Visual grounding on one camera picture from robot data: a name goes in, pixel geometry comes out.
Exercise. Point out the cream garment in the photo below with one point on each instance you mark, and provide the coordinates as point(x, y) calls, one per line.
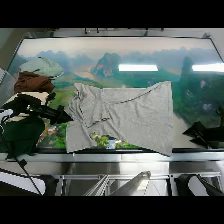
point(41, 96)

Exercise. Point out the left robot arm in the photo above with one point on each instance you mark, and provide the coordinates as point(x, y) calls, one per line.
point(50, 112)

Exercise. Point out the silver frame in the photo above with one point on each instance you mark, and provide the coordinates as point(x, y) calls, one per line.
point(133, 158)

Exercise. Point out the brown garment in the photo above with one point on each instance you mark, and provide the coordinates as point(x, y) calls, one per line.
point(33, 83)

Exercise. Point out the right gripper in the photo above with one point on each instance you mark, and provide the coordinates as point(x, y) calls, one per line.
point(210, 136)

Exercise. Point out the grey T-shirt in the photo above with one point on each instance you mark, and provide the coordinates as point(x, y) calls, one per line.
point(133, 113)

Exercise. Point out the dark green garment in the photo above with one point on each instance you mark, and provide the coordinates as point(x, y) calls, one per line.
point(23, 138)

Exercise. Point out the pale green garment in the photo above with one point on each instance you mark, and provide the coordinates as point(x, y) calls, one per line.
point(41, 66)

